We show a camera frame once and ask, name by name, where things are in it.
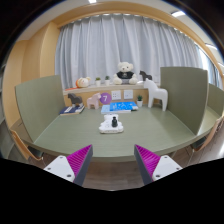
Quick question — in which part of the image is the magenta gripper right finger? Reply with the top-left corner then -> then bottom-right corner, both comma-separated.
134,145 -> 182,185

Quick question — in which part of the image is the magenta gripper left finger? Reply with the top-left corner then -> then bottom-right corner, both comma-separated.
44,145 -> 93,186

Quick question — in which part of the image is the black charger plug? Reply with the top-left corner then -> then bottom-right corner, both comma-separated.
112,117 -> 118,127

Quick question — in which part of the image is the left wooden chair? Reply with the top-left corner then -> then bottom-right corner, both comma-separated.
11,130 -> 43,161

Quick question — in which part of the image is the wooden chair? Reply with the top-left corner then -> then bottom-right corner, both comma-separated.
11,130 -> 43,161
186,114 -> 224,167

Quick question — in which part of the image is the right wooden chair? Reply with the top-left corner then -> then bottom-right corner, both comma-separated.
186,114 -> 224,167

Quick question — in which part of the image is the dark book stack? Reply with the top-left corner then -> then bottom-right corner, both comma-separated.
60,106 -> 84,115

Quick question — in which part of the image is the small potted plant white pot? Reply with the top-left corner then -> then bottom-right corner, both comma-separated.
137,95 -> 143,108

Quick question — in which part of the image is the dark grey horse figurine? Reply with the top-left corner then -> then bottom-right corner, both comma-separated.
68,93 -> 83,106

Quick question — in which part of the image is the blue book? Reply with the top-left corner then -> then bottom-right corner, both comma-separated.
101,102 -> 138,114

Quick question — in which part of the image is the pink horse figurine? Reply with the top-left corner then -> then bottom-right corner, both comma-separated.
87,93 -> 101,109

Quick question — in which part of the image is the left green desk divider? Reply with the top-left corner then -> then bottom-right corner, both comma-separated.
15,75 -> 65,142

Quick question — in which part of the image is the green desk divider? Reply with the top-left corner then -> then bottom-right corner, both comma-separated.
15,75 -> 65,142
160,67 -> 209,134

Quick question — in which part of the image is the large white horse figurine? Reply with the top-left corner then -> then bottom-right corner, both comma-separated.
144,79 -> 168,111

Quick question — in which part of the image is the wooden window shelf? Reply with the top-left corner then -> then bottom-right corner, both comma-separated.
63,81 -> 149,106

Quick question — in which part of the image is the purple round number sign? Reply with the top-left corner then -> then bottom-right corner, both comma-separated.
100,92 -> 112,104

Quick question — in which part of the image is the orange cat plush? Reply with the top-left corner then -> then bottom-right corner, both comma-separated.
76,77 -> 91,88

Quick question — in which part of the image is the right green desk divider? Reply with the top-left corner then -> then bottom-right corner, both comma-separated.
160,67 -> 209,134

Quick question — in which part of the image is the small black horse figurine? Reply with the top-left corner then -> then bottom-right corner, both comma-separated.
140,71 -> 152,81

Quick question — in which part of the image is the small potted plant left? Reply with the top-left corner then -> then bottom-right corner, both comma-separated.
95,77 -> 101,87

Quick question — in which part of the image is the white teddy bear black shirt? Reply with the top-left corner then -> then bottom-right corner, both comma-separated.
113,62 -> 138,85

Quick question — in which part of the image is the small potted plant middle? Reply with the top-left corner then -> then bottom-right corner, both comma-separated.
105,76 -> 110,86

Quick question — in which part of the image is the grey window curtain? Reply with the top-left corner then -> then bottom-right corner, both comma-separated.
55,14 -> 222,89

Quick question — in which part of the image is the right wall socket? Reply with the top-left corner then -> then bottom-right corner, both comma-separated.
124,90 -> 133,99

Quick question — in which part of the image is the wall socket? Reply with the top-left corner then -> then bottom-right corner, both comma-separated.
124,90 -> 133,99
111,90 -> 121,100

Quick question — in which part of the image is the left wall socket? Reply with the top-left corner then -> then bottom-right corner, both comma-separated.
111,90 -> 121,100

